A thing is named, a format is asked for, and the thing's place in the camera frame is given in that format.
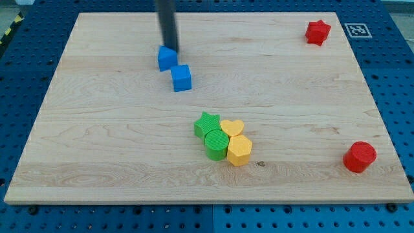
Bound red star block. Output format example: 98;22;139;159
305;20;331;46

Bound light wooden board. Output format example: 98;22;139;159
5;12;413;205

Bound blue cube block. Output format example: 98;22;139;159
170;64;192;92

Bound yellow heart block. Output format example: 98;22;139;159
220;120;245;137

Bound yellow hexagon block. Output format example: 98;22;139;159
227;135;252;166

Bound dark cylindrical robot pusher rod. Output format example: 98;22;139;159
155;0;179;52

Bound red cylinder block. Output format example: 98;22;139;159
343;141;377;173

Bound green cylinder block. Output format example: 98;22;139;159
204;130;230;161

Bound white fiducial marker tag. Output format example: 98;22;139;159
345;23;372;38

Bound green star block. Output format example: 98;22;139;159
193;111;221;142

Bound blue pentagon block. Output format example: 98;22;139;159
157;46;178;72

